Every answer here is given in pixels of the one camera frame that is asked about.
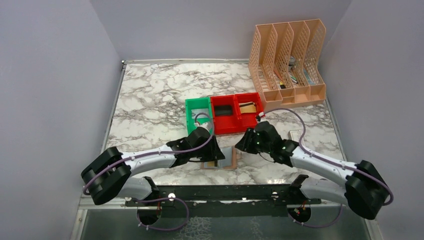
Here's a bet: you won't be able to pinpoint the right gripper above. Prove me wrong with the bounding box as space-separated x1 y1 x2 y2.
235 126 272 154

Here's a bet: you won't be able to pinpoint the tan leather card holder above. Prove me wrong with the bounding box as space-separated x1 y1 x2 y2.
200 146 238 170

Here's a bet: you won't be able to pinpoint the red plastic bin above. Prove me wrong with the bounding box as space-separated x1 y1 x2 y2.
210 94 240 135
234 92 263 132

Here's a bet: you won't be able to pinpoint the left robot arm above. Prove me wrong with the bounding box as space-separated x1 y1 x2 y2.
80 127 225 206

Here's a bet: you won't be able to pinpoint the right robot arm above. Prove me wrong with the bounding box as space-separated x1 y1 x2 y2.
235 121 390 220

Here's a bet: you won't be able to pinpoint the gold cards stack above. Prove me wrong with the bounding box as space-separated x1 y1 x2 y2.
239 102 257 114

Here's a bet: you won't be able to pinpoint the black cards stack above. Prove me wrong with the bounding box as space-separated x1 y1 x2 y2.
214 105 233 117

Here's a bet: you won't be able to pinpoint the silver card in green bin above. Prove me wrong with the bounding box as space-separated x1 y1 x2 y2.
191 108 210 118

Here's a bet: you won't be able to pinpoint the white small box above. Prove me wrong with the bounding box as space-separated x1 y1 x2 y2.
288 129 303 142

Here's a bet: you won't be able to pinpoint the green plastic bin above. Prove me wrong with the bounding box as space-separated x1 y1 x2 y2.
185 97 213 134

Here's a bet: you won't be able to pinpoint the peach file organizer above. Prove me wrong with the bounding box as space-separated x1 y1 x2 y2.
248 19 327 111

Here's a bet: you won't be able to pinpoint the items in organizer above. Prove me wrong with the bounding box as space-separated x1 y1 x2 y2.
273 56 315 89

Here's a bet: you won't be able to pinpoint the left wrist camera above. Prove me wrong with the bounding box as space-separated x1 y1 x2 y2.
194 121 212 131

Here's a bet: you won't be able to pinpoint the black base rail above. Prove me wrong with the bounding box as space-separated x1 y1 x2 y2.
125 184 322 218

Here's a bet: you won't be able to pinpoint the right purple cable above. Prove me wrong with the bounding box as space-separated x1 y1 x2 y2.
256 108 395 229

